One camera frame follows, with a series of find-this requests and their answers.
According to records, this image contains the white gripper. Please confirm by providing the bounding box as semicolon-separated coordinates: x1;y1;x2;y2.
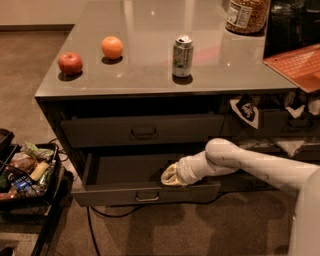
161;155;205;186

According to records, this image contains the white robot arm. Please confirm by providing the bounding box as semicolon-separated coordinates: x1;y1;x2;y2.
161;138;320;256

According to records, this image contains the grey drawer cabinet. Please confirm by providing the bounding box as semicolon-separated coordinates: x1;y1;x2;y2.
34;0;320;201

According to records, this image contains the white crumpled bag in drawer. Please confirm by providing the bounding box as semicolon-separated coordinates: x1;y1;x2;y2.
273;91;320;158

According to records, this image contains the green white soda can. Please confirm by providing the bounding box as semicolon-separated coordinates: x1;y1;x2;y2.
172;34;194;78

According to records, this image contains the yellow snack in bin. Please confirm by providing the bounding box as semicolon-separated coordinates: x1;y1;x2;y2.
30;162;49;181

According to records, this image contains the orange fruit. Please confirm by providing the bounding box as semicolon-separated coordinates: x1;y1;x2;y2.
101;36;123;60

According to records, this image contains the black bin of snacks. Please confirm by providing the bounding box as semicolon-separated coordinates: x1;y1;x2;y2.
0;129;61;212

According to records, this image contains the green bag in bin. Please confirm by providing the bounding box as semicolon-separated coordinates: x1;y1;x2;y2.
21;142;54;161

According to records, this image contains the blue packet in bin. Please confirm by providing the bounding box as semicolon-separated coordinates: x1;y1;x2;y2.
12;176;33;192

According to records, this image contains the red apple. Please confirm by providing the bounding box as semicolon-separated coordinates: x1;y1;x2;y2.
58;52;83;76

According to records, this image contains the orange laptop keyboard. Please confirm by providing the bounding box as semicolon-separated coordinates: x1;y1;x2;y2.
263;43;320;93

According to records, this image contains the large snack jar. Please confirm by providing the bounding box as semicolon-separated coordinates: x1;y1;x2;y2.
226;0;270;35

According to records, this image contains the black floor cable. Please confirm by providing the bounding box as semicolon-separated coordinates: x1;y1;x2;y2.
85;191;231;256

